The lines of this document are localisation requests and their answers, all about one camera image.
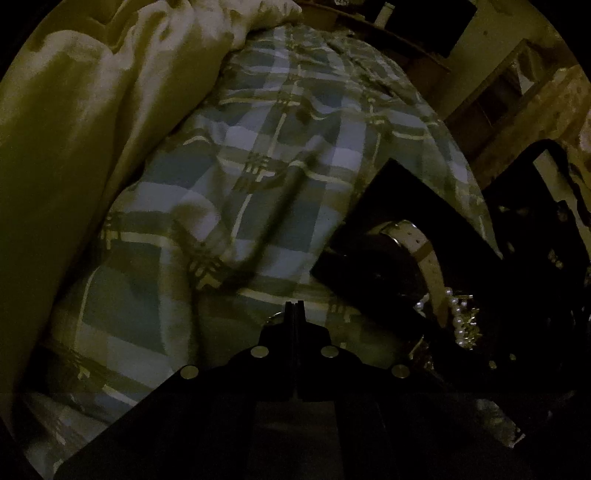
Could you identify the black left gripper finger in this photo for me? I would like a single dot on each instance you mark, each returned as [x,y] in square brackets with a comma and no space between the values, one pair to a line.
[293,406]

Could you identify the silver chain jewelry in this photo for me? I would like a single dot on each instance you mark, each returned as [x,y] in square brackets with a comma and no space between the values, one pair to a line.
[468,331]

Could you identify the black jewelry tray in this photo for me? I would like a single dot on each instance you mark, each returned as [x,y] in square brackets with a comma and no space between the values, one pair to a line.
[404,256]

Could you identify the blue green plaid bedsheet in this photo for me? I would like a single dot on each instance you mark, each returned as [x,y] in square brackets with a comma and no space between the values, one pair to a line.
[223,224]

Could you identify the cream crumpled duvet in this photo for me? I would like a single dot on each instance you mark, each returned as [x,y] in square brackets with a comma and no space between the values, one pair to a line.
[93,89]

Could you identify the dark wooden bedside furniture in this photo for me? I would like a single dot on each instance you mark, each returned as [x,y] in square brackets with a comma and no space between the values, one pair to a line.
[496,72]

